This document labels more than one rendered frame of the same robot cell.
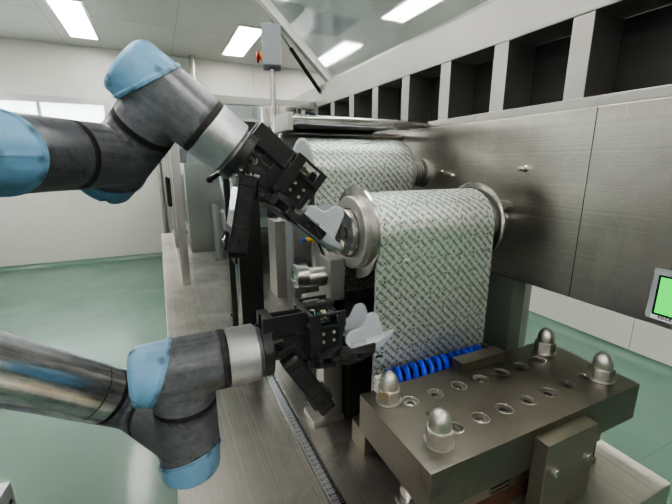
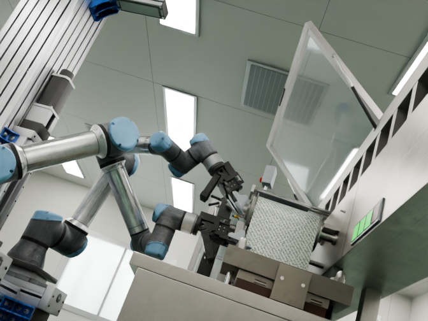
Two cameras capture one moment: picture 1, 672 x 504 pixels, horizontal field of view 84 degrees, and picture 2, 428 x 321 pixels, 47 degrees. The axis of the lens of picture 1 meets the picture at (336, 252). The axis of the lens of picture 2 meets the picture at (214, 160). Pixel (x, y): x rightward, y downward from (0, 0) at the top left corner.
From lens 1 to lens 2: 147 cm
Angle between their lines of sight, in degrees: 49
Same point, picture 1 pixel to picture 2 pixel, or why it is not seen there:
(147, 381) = (160, 207)
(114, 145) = (184, 154)
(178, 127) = (202, 153)
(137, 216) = not seen: outside the picture
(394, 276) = (258, 224)
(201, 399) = (171, 223)
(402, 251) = (265, 216)
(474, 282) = (302, 248)
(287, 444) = not seen: hidden behind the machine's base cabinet
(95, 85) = (172, 248)
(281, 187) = (226, 179)
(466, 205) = (305, 214)
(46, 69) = not seen: hidden behind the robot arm
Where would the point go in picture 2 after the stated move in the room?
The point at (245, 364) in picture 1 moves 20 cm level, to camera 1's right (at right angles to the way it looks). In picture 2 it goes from (189, 218) to (241, 227)
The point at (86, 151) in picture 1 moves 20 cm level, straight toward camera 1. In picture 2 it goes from (178, 150) to (184, 127)
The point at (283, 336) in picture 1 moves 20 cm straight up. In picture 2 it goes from (206, 221) to (223, 173)
